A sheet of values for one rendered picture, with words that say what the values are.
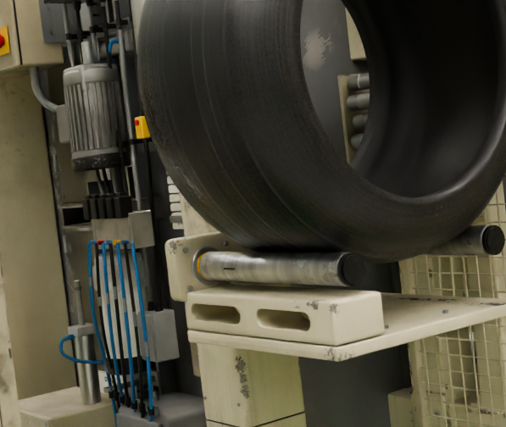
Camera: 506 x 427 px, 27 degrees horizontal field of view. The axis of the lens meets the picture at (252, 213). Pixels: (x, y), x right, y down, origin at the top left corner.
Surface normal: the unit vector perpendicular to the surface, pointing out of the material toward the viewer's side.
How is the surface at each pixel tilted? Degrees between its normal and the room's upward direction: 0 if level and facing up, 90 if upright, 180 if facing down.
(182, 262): 90
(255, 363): 90
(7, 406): 90
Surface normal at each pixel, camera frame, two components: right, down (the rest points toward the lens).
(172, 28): -0.80, -0.11
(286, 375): 0.59, -0.03
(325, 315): -0.80, 0.12
